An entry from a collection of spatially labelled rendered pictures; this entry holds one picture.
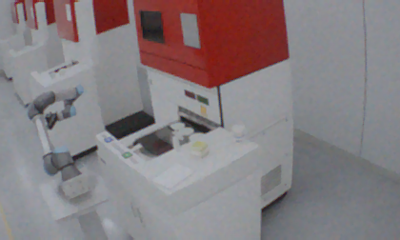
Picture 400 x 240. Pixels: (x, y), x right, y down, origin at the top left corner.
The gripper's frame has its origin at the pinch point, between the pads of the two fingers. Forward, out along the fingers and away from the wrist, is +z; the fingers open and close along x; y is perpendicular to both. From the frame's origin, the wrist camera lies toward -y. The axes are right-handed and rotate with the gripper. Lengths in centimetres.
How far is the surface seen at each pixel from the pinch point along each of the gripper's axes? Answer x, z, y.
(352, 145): -107, -261, -31
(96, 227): -29, -32, -82
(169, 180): 14, -90, -91
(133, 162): 6, -73, -66
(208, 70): 31, -128, -39
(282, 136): -48, -175, -37
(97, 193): -2, -44, -75
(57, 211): 5, -17, -87
